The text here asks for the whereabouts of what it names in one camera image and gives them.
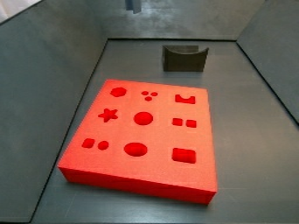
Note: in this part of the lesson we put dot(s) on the black curved fixture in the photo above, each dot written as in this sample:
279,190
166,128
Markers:
183,58

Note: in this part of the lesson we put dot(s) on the red foam shape-sorter block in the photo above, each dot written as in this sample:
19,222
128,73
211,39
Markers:
144,141

